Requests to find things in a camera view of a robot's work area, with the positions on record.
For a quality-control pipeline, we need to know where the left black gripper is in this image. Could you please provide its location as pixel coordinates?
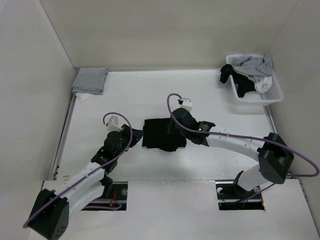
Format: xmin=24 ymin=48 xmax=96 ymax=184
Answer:
xmin=114 ymin=124 xmax=144 ymax=159

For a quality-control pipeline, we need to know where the black tank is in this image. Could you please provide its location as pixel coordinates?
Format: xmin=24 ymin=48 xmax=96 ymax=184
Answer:
xmin=142 ymin=118 xmax=187 ymax=152
xmin=219 ymin=64 xmax=256 ymax=98

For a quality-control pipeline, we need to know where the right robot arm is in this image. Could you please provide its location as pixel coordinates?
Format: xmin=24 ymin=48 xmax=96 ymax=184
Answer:
xmin=170 ymin=107 xmax=294 ymax=200

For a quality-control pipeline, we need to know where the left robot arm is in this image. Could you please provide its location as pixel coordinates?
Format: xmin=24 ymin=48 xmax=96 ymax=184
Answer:
xmin=23 ymin=124 xmax=144 ymax=240

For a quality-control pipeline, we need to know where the folded white tank top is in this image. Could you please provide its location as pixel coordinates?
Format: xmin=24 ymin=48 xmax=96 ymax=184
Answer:
xmin=75 ymin=92 xmax=93 ymax=103

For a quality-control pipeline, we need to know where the folded grey tank top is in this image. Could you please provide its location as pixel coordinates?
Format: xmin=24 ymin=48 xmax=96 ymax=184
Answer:
xmin=72 ymin=67 xmax=109 ymax=95

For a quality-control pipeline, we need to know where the grey tank top in basket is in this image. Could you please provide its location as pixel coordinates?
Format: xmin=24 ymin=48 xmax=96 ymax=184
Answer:
xmin=231 ymin=55 xmax=273 ymax=83

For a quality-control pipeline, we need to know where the white tank top in basket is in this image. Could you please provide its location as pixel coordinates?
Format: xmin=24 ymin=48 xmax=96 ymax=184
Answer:
xmin=254 ymin=76 xmax=273 ymax=94

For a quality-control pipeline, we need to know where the white plastic basket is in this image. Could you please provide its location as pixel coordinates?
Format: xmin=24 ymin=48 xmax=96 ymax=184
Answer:
xmin=225 ymin=54 xmax=284 ymax=107

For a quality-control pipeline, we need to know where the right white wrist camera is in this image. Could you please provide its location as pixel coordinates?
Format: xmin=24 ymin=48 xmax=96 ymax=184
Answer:
xmin=178 ymin=98 xmax=193 ymax=113

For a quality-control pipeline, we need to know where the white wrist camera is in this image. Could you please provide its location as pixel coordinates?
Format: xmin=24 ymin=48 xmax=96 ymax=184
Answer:
xmin=105 ymin=115 xmax=123 ymax=132
xmin=178 ymin=98 xmax=193 ymax=113

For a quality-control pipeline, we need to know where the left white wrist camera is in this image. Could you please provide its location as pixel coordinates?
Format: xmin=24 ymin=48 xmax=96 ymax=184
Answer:
xmin=105 ymin=115 xmax=123 ymax=132

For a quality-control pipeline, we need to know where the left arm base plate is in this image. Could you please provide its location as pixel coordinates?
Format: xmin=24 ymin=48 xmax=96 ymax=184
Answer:
xmin=82 ymin=182 xmax=129 ymax=211

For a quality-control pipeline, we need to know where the right metal table rail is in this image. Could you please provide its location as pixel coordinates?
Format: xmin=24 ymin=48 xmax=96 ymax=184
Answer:
xmin=263 ymin=106 xmax=309 ymax=203

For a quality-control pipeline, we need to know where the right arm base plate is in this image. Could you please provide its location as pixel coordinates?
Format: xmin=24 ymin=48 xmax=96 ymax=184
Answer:
xmin=216 ymin=183 xmax=265 ymax=211

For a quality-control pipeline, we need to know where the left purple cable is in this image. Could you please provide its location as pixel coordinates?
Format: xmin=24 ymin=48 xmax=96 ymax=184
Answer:
xmin=22 ymin=112 xmax=133 ymax=228

